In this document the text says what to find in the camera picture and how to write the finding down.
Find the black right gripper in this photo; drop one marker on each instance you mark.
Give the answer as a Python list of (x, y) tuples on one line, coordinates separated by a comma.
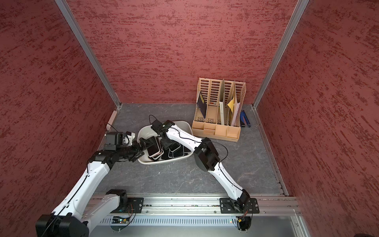
[(166, 143)]

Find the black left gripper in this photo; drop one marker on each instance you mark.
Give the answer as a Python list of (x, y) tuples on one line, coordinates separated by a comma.
[(138, 152)]

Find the white case phone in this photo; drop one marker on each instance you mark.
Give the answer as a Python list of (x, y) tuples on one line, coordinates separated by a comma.
[(175, 151)]

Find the pink case phone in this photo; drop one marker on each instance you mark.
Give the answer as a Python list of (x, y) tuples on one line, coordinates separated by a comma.
[(155, 150)]

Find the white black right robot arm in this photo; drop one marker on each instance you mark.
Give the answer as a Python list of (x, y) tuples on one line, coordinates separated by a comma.
[(207, 159)]

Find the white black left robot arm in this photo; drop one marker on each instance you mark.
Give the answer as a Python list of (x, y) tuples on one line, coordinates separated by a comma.
[(70, 218)]

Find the dark blue booklet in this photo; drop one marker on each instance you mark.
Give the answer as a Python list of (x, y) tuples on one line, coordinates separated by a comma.
[(202, 104)]

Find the beige plastic desk organizer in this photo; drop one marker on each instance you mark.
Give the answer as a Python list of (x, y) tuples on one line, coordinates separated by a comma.
[(211, 126)]

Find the beige file folder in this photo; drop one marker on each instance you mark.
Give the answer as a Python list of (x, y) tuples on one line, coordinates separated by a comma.
[(221, 102)]

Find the yellow paper envelope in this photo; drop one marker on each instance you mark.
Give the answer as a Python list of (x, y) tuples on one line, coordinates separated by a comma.
[(231, 104)]

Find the pale pink file folder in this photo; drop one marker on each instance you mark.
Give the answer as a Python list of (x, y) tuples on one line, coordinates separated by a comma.
[(235, 104)]

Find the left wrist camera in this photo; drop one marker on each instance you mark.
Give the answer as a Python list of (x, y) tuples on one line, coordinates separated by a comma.
[(116, 140)]

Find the pink block at wall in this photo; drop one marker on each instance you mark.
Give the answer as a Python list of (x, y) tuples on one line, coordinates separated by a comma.
[(111, 120)]

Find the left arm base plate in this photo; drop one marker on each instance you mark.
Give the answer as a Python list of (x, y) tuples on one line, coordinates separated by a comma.
[(130, 206)]

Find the aluminium front rail frame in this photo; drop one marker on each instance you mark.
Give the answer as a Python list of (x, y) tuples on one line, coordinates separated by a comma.
[(176, 215)]

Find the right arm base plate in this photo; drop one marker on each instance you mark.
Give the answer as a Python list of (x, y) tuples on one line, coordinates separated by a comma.
[(228, 206)]

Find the left aluminium corner post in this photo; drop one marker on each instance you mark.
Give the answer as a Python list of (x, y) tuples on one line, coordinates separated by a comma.
[(70, 19)]

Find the aluminium corner post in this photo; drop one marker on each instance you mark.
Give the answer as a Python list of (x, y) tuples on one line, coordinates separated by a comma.
[(70, 19), (288, 33)]

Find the right aluminium corner post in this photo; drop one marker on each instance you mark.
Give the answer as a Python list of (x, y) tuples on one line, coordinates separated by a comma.
[(288, 33)]

